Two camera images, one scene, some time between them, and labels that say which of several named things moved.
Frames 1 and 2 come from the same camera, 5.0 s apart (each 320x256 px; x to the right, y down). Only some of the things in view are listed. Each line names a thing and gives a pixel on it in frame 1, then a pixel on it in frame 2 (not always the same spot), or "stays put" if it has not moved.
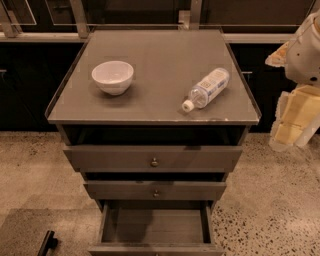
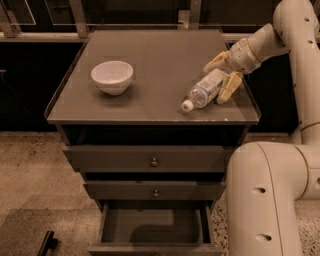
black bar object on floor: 49,243 stays put
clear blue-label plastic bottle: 204,92 stays put
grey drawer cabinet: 157,171 stays put
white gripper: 304,60 to 246,57
